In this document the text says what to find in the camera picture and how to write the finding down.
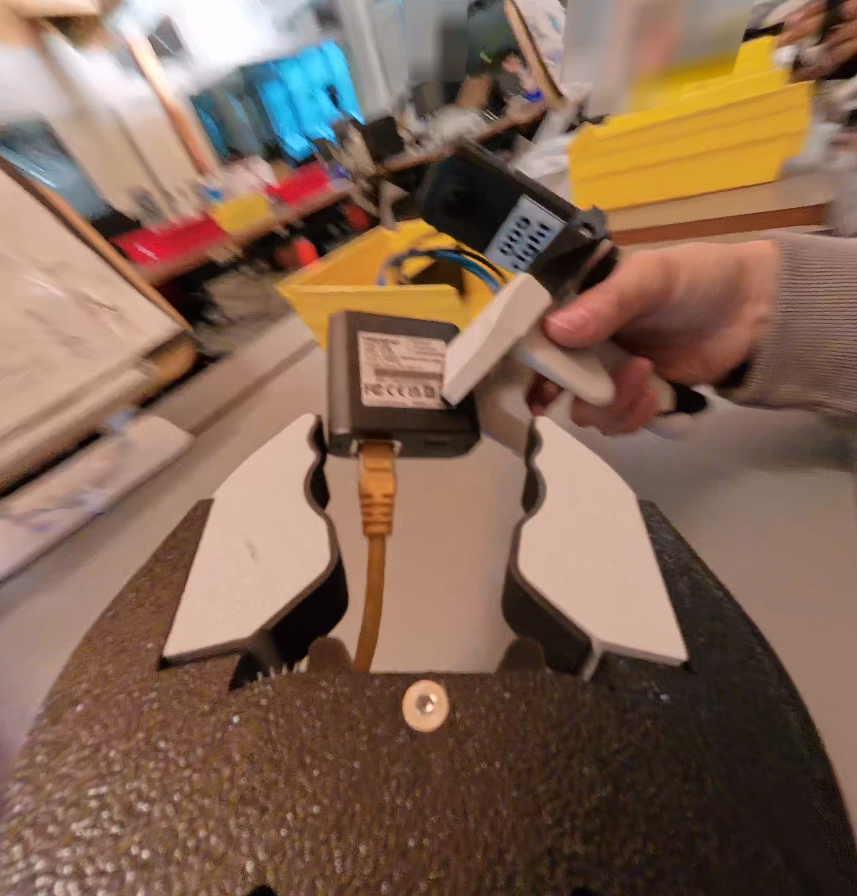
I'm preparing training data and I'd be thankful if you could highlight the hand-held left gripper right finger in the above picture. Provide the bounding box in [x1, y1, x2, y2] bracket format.
[502, 418, 688, 681]

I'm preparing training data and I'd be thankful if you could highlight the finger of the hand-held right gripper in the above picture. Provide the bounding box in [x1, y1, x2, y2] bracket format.
[441, 272, 553, 408]
[479, 353, 539, 457]

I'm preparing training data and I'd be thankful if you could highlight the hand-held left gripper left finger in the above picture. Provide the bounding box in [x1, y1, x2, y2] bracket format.
[161, 413, 350, 674]

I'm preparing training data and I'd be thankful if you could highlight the blue ethernet cable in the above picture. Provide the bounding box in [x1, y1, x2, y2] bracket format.
[386, 248, 506, 291]

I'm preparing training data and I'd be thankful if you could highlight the black network splitter box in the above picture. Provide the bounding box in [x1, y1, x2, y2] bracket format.
[327, 311, 482, 459]

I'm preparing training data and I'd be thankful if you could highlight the yellow ethernet cable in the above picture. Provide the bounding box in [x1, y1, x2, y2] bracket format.
[353, 441, 399, 673]

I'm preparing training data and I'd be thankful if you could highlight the grey desk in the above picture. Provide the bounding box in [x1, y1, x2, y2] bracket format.
[0, 308, 857, 896]

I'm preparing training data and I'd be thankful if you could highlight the person's right hand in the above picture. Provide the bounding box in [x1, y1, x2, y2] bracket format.
[525, 240, 781, 436]

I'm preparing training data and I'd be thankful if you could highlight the red plastic bin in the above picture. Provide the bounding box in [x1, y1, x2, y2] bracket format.
[267, 164, 331, 204]
[110, 213, 226, 263]

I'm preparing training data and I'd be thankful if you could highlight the white stand base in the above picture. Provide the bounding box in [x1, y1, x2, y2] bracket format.
[0, 413, 195, 585]

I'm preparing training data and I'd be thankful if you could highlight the long wooden table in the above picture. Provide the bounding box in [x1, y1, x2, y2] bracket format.
[141, 185, 352, 288]

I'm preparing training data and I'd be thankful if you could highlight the instruction sheet on stand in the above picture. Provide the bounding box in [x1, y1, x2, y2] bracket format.
[0, 133, 195, 501]

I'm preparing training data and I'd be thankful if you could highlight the small yellow plastic bin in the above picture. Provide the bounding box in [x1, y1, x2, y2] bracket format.
[211, 192, 275, 235]

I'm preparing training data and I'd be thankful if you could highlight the laminated instruction sheet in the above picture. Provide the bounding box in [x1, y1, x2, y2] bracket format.
[0, 157, 181, 449]

